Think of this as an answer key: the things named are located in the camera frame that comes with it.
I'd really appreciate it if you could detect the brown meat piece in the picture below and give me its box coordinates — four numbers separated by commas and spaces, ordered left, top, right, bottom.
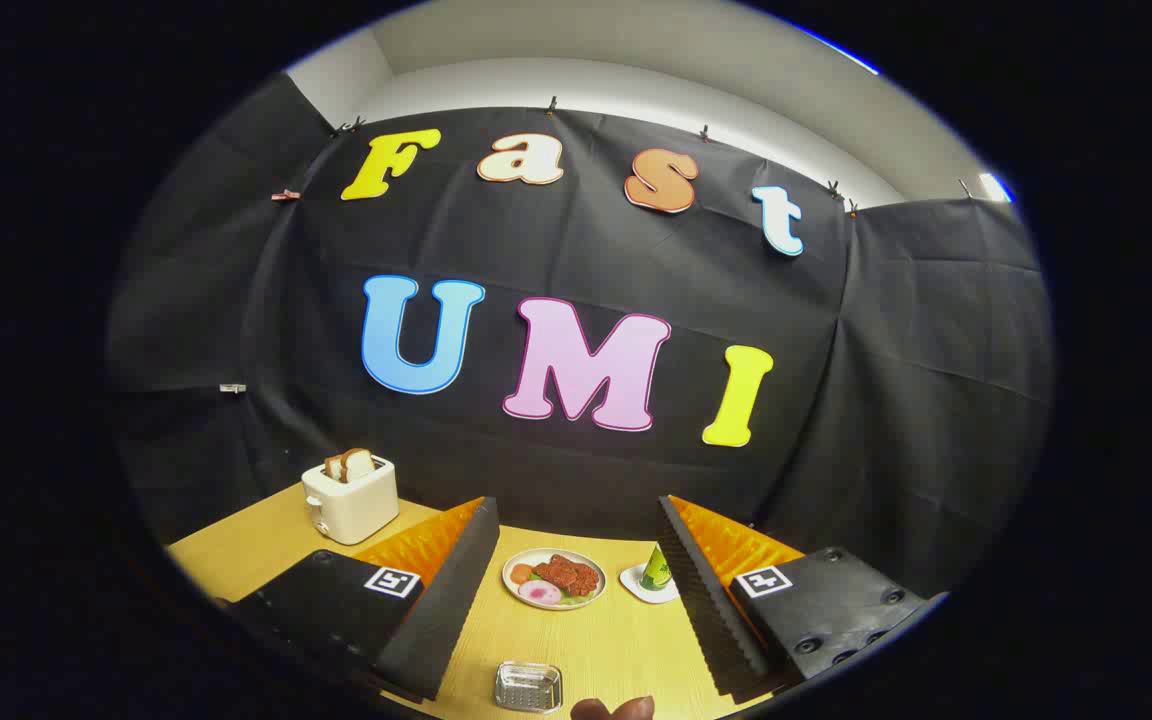
534, 555, 600, 598

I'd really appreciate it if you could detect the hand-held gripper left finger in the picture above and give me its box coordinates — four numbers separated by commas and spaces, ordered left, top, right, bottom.
221, 495, 502, 703

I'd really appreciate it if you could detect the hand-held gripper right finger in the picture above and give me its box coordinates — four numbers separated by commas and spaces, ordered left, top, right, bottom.
658, 495, 947, 701

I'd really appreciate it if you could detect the white toaster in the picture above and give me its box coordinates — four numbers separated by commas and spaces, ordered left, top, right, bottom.
301, 455, 400, 546

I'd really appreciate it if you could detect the green label drink bottle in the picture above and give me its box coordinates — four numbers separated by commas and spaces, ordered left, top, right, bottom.
639, 543, 674, 593

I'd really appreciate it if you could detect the white round food plate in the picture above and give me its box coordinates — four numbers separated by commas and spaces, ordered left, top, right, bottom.
502, 548, 607, 611

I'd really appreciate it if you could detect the white square coaster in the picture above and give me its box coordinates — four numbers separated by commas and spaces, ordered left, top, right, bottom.
619, 563, 682, 605

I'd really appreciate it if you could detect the small metal tray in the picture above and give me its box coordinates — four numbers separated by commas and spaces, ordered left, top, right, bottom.
494, 661, 564, 715

